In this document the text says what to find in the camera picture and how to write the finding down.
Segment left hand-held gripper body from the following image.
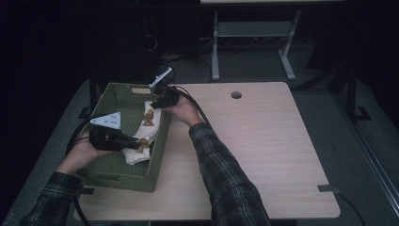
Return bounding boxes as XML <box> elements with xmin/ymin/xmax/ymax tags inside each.
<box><xmin>88</xmin><ymin>111</ymin><xmax>133</xmax><ymax>152</ymax></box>

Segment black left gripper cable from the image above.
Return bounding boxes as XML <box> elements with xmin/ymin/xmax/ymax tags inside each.
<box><xmin>65</xmin><ymin>115</ymin><xmax>95</xmax><ymax>226</ymax></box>

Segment person's left hand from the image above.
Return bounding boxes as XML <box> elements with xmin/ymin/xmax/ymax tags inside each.
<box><xmin>56</xmin><ymin>133</ymin><xmax>108</xmax><ymax>175</ymax></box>

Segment grey tape piece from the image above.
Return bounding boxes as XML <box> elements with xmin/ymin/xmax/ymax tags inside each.
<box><xmin>316</xmin><ymin>184</ymin><xmax>341</xmax><ymax>193</ymax></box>

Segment grey metal stand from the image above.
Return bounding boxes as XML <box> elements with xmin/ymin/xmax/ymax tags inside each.
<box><xmin>211</xmin><ymin>8</ymin><xmax>303</xmax><ymax>81</ymax></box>

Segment green woven basket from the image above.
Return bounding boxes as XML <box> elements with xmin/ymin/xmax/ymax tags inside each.
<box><xmin>75</xmin><ymin>82</ymin><xmax>174</xmax><ymax>193</ymax></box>

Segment dark bulky object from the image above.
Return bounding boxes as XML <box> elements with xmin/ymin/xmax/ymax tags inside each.
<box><xmin>102</xmin><ymin>12</ymin><xmax>164</xmax><ymax>85</ymax></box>

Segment bundle of floor cables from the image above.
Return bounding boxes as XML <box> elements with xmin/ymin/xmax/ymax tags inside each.
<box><xmin>158</xmin><ymin>36</ymin><xmax>215</xmax><ymax>85</ymax></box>

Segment person's right hand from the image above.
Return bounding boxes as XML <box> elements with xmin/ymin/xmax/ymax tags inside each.
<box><xmin>162</xmin><ymin>95</ymin><xmax>205</xmax><ymax>127</ymax></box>

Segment aluminium floor rail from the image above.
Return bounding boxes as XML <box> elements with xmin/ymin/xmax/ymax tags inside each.
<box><xmin>331</xmin><ymin>93</ymin><xmax>399</xmax><ymax>218</ymax></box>

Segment white printed towel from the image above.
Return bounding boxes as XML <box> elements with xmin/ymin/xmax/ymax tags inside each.
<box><xmin>121</xmin><ymin>100</ymin><xmax>163</xmax><ymax>166</ymax></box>

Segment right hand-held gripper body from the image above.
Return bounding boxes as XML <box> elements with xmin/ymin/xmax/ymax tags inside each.
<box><xmin>149</xmin><ymin>67</ymin><xmax>181</xmax><ymax>107</ymax></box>

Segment black table frame leg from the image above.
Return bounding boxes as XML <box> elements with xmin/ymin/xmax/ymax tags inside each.
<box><xmin>326</xmin><ymin>64</ymin><xmax>373</xmax><ymax>124</ymax></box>
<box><xmin>78</xmin><ymin>69</ymin><xmax>102</xmax><ymax>120</ymax></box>

